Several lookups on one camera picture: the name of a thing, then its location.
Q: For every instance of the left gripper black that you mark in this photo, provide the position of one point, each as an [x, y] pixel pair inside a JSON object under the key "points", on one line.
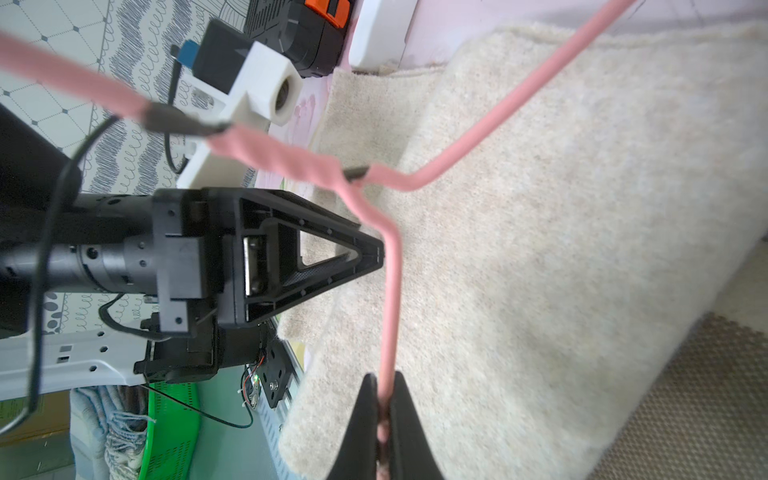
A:
{"points": [[211, 258]]}

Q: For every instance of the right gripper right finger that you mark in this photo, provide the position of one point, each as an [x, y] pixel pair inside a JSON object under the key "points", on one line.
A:
{"points": [[410, 456]]}

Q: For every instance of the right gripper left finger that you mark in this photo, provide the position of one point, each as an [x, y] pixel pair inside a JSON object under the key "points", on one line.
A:
{"points": [[357, 455]]}

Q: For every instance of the beige fuzzy scarf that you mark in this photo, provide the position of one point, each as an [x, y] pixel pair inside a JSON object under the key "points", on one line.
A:
{"points": [[550, 275]]}

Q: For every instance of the brown plaid scarf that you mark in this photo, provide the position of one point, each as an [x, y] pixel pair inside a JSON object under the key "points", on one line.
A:
{"points": [[705, 416]]}

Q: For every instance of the pink wire hanger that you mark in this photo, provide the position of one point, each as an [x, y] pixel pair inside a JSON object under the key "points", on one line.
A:
{"points": [[260, 151]]}

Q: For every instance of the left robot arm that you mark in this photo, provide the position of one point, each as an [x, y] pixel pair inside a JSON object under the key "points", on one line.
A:
{"points": [[39, 186]]}

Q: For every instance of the floral pink table mat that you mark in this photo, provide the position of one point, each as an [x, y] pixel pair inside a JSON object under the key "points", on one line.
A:
{"points": [[298, 131]]}

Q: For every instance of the green plastic basket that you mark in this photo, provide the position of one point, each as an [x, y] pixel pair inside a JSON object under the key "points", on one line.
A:
{"points": [[172, 433]]}

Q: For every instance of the black plastic tool case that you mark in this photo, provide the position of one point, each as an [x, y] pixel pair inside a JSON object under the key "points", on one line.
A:
{"points": [[310, 33]]}

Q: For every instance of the white steel clothes rack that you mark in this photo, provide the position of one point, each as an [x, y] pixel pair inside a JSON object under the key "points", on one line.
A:
{"points": [[380, 32]]}

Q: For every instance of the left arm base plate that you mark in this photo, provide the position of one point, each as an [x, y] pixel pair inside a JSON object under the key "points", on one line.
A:
{"points": [[273, 378]]}

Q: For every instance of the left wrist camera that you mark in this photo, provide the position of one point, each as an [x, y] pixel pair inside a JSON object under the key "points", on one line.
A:
{"points": [[235, 80]]}

